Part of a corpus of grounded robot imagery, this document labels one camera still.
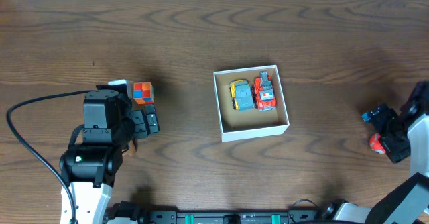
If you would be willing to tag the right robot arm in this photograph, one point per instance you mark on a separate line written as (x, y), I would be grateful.
(409, 199)

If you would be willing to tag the white open cardboard box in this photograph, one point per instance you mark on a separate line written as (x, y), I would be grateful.
(240, 125)

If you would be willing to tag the grey and yellow toy car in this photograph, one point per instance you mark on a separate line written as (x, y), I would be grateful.
(242, 98)

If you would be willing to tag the red and white ball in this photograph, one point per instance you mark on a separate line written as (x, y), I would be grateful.
(375, 144)

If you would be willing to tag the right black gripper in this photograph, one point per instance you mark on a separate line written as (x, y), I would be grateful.
(387, 129)

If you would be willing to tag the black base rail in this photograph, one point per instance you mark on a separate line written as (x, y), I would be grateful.
(221, 217)

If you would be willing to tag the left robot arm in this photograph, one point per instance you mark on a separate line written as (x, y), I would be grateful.
(95, 153)

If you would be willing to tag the red toy truck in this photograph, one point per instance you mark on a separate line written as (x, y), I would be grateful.
(263, 93)

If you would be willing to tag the multicoloured puzzle cube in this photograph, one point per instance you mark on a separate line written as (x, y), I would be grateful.
(143, 93)

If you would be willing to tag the brown plush hamster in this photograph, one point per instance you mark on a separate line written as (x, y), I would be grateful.
(132, 148)

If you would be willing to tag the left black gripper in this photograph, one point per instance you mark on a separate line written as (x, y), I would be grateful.
(147, 121)

